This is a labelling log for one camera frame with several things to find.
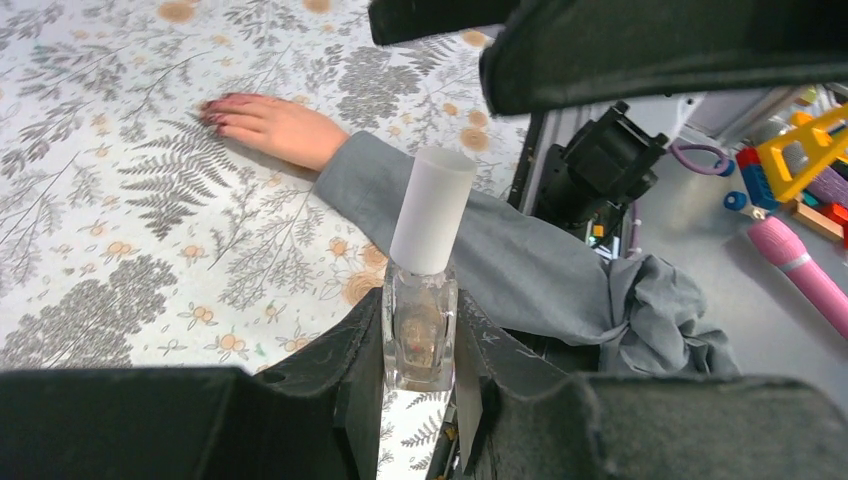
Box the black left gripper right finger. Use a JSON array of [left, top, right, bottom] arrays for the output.
[[455, 292, 847, 479]]

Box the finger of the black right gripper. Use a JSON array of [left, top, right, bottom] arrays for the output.
[[480, 1, 847, 116], [367, 0, 520, 46]]

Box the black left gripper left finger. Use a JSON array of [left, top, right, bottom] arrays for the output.
[[1, 289, 383, 479]]

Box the white nail polish cap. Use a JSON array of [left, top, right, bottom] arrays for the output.
[[389, 146, 477, 275]]

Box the clear nail polish bottle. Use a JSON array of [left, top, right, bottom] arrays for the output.
[[381, 262, 459, 393]]

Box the grey sleeved forearm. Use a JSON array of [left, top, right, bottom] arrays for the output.
[[312, 130, 740, 379]]

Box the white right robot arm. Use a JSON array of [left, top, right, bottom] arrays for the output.
[[368, 1, 847, 228]]

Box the person's hand with painted nails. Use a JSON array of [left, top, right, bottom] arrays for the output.
[[200, 93, 350, 172]]

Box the floral tablecloth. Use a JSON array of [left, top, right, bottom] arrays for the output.
[[0, 0, 531, 480]]

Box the yellow toy ladder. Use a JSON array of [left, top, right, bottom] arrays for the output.
[[755, 104, 847, 203]]

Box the pink handheld wand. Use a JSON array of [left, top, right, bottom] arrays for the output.
[[747, 216, 847, 339]]

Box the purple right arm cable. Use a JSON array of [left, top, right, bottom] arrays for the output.
[[669, 140, 733, 179]]

